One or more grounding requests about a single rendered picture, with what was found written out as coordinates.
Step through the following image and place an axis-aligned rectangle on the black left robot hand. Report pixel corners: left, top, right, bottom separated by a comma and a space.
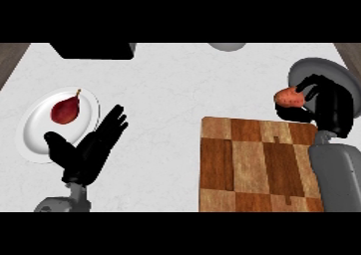
43, 104, 131, 187

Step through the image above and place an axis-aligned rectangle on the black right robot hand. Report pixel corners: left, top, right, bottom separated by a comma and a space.
273, 74, 356, 139

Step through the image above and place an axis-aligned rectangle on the orange sweet potato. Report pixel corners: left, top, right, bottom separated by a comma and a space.
273, 86, 306, 109

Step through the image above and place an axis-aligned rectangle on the wooden checkered cutting board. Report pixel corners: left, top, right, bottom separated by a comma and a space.
196, 116, 326, 213

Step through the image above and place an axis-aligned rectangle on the white plate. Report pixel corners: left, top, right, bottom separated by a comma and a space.
14, 86, 103, 165

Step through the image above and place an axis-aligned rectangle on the dark red pear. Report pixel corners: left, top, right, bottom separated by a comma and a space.
50, 88, 84, 126

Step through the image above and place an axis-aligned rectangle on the grey round object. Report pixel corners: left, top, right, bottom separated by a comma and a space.
205, 42, 248, 53

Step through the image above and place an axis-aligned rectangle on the black appliance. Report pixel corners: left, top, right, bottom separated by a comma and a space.
48, 42, 139, 62

